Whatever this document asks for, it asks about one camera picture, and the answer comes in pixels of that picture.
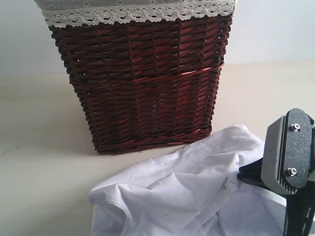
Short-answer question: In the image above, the white shirt with red trim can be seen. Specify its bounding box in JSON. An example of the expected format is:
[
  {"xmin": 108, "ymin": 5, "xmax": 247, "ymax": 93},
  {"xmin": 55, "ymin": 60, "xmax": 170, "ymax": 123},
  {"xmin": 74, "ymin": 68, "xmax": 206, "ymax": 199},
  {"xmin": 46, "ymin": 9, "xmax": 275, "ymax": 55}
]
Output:
[{"xmin": 88, "ymin": 125, "xmax": 285, "ymax": 236}]

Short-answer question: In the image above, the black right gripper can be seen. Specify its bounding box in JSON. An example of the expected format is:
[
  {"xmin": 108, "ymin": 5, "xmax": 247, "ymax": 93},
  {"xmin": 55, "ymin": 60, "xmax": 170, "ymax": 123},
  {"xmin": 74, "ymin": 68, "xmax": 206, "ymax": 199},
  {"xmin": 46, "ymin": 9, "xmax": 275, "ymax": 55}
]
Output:
[{"xmin": 238, "ymin": 159, "xmax": 315, "ymax": 236}]

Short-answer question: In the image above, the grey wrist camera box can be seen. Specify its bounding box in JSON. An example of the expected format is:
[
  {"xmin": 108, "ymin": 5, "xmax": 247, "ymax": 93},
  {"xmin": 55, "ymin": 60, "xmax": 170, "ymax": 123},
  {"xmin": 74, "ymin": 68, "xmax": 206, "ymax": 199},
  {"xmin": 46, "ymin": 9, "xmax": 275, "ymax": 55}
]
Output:
[{"xmin": 261, "ymin": 108, "xmax": 314, "ymax": 195}]

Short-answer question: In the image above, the dark brown wicker basket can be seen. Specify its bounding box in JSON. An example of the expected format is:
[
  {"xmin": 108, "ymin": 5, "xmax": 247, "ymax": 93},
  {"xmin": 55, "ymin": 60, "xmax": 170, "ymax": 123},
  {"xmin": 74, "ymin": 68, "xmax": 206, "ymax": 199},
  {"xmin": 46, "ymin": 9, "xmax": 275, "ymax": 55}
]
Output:
[{"xmin": 50, "ymin": 15, "xmax": 232, "ymax": 153}]

